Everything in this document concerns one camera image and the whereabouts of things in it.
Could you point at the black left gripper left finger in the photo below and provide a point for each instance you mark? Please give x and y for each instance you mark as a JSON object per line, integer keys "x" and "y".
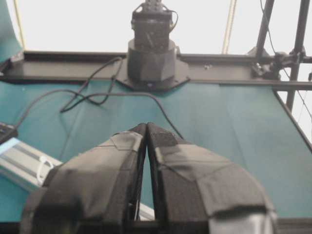
{"x": 63, "y": 223}

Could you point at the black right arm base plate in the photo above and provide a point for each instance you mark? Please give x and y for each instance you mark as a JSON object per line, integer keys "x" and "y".
{"x": 149, "y": 75}

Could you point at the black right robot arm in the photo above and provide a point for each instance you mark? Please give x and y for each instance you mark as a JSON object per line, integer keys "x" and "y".
{"x": 151, "y": 54}

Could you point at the silver aluminium rail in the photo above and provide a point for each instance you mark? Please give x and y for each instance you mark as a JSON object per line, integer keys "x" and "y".
{"x": 22, "y": 161}

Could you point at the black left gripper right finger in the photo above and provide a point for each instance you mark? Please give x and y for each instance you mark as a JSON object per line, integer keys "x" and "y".
{"x": 197, "y": 191}

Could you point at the black camera stand frame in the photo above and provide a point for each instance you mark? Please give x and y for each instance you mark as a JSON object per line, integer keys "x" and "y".
{"x": 269, "y": 62}

